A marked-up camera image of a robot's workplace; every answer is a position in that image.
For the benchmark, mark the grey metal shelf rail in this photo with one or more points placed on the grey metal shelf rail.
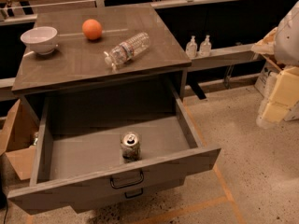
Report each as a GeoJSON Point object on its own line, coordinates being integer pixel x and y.
{"type": "Point", "coordinates": [225, 57]}

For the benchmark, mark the right hand sanitizer bottle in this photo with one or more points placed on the right hand sanitizer bottle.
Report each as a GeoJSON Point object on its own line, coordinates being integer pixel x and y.
{"type": "Point", "coordinates": [205, 47]}

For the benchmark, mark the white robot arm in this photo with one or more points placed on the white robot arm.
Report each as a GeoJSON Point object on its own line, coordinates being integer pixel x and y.
{"type": "Point", "coordinates": [286, 47]}

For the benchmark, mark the black top drawer handle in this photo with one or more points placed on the black top drawer handle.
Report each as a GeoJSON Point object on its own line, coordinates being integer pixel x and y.
{"type": "Point", "coordinates": [127, 180]}

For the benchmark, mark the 7up soda can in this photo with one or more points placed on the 7up soda can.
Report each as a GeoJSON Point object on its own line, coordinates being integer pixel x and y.
{"type": "Point", "coordinates": [131, 146]}

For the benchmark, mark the left hand sanitizer bottle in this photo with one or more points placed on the left hand sanitizer bottle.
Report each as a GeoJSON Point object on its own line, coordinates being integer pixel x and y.
{"type": "Point", "coordinates": [191, 48]}

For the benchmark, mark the brown cardboard box left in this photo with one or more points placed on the brown cardboard box left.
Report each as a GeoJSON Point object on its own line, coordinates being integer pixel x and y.
{"type": "Point", "coordinates": [17, 140]}

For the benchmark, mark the white ceramic bowl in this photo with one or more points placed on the white ceramic bowl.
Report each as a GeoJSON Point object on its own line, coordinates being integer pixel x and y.
{"type": "Point", "coordinates": [41, 40]}

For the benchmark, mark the grey cabinet with counter top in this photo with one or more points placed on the grey cabinet with counter top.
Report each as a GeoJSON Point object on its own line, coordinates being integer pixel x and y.
{"type": "Point", "coordinates": [79, 61]}

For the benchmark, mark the clear plastic water bottle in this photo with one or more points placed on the clear plastic water bottle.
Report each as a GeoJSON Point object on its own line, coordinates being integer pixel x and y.
{"type": "Point", "coordinates": [127, 50]}

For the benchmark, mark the hand sanitizer bottle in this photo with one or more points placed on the hand sanitizer bottle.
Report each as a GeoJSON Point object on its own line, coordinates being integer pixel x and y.
{"type": "Point", "coordinates": [205, 47]}
{"type": "Point", "coordinates": [191, 48]}

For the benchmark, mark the white corovan cardboard box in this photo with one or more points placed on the white corovan cardboard box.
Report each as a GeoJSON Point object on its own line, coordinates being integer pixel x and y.
{"type": "Point", "coordinates": [269, 67]}

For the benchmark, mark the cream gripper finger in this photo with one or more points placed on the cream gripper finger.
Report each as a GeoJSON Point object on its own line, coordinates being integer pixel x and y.
{"type": "Point", "coordinates": [286, 90]}
{"type": "Point", "coordinates": [273, 112]}

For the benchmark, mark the black lower drawer handle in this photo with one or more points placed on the black lower drawer handle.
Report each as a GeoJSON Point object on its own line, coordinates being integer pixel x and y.
{"type": "Point", "coordinates": [134, 193]}

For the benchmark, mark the open grey top drawer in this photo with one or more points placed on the open grey top drawer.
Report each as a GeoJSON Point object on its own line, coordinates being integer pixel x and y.
{"type": "Point", "coordinates": [79, 146]}

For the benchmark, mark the orange fruit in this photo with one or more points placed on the orange fruit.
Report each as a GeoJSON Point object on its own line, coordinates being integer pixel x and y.
{"type": "Point", "coordinates": [92, 29]}

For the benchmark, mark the black drawer handle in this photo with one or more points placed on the black drawer handle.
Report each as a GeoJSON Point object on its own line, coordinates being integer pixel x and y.
{"type": "Point", "coordinates": [134, 193]}
{"type": "Point", "coordinates": [127, 180]}

